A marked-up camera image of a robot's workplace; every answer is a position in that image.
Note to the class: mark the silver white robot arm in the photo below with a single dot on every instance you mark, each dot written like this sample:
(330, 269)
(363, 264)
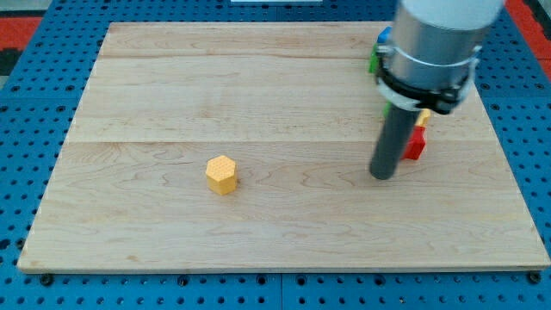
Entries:
(429, 59)

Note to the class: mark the yellow hexagon block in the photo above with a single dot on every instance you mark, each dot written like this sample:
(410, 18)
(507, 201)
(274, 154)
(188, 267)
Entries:
(221, 173)

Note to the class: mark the wooden board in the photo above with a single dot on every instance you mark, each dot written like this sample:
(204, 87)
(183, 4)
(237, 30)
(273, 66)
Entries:
(293, 105)

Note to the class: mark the green block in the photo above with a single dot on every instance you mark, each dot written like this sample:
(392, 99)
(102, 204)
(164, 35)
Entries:
(386, 109)
(374, 60)

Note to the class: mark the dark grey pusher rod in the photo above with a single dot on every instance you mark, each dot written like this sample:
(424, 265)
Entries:
(391, 144)

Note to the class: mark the red block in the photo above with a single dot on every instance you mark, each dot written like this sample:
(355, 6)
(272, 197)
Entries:
(416, 144)

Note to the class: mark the small yellow block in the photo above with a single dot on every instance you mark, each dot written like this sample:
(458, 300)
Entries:
(423, 118)

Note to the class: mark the blue block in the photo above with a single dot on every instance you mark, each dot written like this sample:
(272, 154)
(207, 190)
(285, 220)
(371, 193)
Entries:
(384, 36)

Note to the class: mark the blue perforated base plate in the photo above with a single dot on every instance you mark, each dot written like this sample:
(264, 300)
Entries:
(42, 92)

